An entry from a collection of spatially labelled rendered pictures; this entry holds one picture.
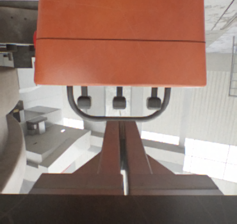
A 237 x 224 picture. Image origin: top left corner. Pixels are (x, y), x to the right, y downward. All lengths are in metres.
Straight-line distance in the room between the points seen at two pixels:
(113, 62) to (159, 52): 0.05
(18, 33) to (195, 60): 1.22
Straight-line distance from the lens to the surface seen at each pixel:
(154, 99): 0.26
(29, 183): 3.56
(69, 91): 0.32
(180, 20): 0.20
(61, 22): 0.19
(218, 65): 13.46
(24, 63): 1.43
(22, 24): 1.33
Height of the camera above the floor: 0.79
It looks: 14 degrees up
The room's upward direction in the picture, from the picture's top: 179 degrees counter-clockwise
